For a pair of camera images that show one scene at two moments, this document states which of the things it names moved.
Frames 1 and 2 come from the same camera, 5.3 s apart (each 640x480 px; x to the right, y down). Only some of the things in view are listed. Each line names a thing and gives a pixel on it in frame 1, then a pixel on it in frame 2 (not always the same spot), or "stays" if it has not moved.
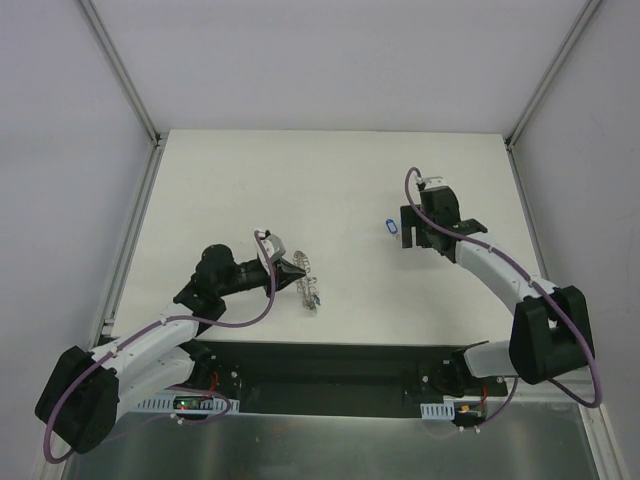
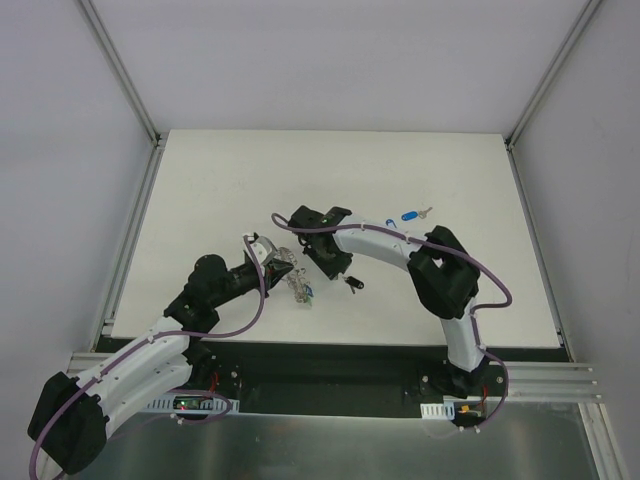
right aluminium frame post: x=551 y=72 stays
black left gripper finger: x=286 y=275 to x=273 y=278
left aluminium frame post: x=122 y=74 stays
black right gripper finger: x=408 y=217 to x=318 y=250
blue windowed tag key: x=391 y=225 to x=352 y=281
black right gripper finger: x=407 y=237 to x=332 y=270
